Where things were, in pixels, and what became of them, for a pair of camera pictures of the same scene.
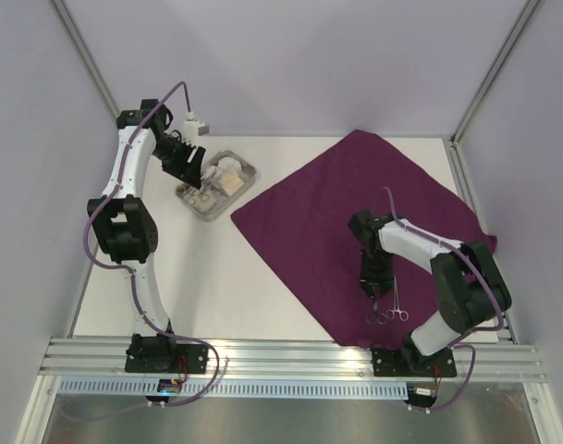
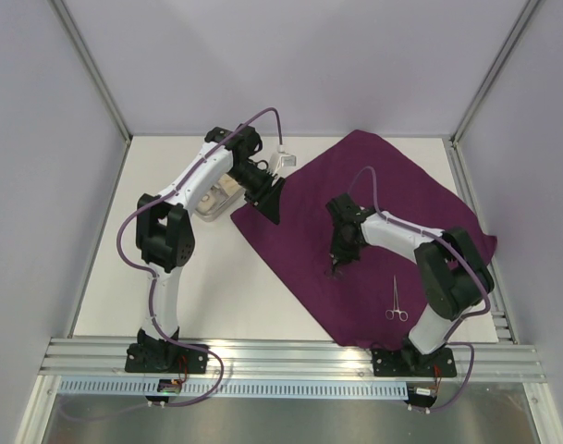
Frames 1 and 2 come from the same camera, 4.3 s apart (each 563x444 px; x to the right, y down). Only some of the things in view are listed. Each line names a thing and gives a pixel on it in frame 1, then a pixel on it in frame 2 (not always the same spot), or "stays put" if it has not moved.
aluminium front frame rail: (275, 359) stays put
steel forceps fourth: (390, 314) stays put
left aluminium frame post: (82, 52) stays put
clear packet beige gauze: (230, 181) stays put
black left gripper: (184, 169) -> (267, 199)
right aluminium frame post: (526, 12) stays put
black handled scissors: (376, 316) -> (333, 273)
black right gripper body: (374, 283) -> (337, 255)
